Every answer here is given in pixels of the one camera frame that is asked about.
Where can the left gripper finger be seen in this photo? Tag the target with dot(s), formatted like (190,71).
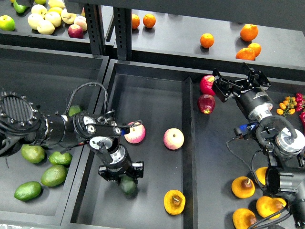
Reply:
(135,171)
(107,174)

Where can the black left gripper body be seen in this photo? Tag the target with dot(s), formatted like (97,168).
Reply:
(120,161)

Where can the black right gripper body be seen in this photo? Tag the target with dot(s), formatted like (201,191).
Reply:
(255,104)

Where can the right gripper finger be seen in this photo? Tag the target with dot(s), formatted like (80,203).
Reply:
(224,88)
(255,79)

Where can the dark green avocado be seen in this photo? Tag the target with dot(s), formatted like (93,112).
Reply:
(127,185)

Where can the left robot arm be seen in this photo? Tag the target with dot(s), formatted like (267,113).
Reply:
(21,122)

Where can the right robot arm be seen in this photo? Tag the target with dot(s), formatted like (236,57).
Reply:
(283,145)

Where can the light green avocado lower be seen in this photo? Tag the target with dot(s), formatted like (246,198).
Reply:
(54,176)

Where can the light green avocado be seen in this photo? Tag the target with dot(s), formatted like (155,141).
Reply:
(58,158)
(28,191)
(33,154)
(54,176)

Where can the light green avocado middle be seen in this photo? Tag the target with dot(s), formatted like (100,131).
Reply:
(58,158)

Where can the dark avocado top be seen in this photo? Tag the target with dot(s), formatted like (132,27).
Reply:
(74,109)

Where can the light green avocado left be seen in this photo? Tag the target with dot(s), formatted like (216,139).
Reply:
(33,154)

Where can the light green avocado bottom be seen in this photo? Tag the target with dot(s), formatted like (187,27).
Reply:
(28,191)

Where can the yellow pear bottom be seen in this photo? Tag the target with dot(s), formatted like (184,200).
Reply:
(243,218)

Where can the pale yellow pear front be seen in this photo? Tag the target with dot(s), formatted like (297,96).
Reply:
(45,27)

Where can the pale yellow pear centre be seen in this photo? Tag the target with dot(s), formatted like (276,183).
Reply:
(54,18)

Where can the yellow pear shelf back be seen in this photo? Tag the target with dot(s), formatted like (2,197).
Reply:
(55,9)

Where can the bright red apple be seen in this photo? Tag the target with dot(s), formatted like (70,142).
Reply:
(206,85)

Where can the dark red apple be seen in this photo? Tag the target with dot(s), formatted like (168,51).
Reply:
(206,104)

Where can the orange front right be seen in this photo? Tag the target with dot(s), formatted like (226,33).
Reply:
(246,54)

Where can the pink apple left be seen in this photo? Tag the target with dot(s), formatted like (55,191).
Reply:
(136,134)

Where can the pink apple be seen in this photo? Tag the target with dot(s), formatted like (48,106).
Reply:
(173,138)
(136,134)

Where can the orange small right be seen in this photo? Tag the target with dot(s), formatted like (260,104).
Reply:
(256,48)

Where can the cherry tomato bunch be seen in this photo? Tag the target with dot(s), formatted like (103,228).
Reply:
(287,107)

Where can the red chili peppers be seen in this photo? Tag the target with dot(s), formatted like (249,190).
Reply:
(300,107)

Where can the large orange top right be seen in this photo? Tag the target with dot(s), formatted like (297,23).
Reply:
(249,32)

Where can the pink apple right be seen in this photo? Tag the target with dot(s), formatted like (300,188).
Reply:
(173,138)

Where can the orange tangerine middle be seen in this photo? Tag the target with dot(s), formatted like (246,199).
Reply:
(207,40)

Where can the orange tangerine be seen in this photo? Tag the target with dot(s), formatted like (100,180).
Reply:
(149,20)
(135,21)
(207,40)

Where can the black centre tray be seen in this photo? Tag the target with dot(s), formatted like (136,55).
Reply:
(153,94)

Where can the black tray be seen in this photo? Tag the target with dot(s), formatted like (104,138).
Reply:
(46,78)
(153,94)

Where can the black tray divider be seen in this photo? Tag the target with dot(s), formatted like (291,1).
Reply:
(190,212)

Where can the black left tray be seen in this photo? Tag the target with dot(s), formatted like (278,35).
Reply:
(46,78)

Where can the orange tangerine far left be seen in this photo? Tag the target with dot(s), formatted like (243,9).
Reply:
(135,21)

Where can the red apple on shelf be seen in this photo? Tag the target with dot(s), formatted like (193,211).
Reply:
(75,31)

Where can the pale pink peach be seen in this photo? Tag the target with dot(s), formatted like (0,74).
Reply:
(81,21)

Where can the black shelf post right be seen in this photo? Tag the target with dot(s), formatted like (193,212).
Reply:
(123,31)

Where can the black shelf post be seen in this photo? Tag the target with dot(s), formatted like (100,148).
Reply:
(123,31)
(93,14)

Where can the black shelf post left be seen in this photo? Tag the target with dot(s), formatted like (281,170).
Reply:
(93,14)

